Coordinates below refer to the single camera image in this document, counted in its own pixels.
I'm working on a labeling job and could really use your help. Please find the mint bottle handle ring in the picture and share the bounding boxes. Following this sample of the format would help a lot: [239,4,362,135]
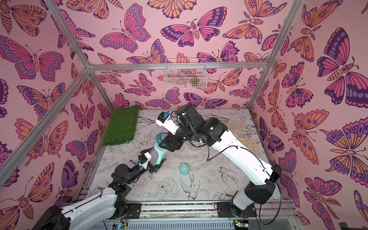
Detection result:
[153,143,167,165]

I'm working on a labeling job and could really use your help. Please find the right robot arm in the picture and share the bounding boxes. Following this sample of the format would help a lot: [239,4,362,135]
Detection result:
[156,104,282,210]

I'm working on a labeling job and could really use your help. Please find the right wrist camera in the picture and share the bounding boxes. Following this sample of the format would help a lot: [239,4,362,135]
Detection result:
[156,112,179,135]

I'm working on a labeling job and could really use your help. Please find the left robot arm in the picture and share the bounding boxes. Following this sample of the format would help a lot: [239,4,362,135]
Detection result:
[33,159,166,230]

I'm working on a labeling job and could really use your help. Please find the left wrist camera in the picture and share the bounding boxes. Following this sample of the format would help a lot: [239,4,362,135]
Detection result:
[137,152,151,169]

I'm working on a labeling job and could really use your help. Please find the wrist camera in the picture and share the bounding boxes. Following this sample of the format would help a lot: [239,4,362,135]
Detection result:
[137,152,151,169]
[156,112,179,135]

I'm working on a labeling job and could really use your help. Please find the white wire basket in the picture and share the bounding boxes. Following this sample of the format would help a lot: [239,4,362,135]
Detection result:
[163,58,208,90]

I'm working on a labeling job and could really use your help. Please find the green artificial grass mat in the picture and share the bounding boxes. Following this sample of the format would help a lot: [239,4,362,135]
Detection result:
[103,105,140,146]

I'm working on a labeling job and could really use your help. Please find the mint bottle cap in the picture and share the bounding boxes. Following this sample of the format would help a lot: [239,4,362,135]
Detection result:
[179,163,191,176]

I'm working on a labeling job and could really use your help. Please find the beige glove green fingers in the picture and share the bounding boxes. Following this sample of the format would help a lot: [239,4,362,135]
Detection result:
[225,117,245,138]

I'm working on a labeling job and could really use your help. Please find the teal nipple collar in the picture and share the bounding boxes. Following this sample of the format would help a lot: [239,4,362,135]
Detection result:
[156,132,167,145]

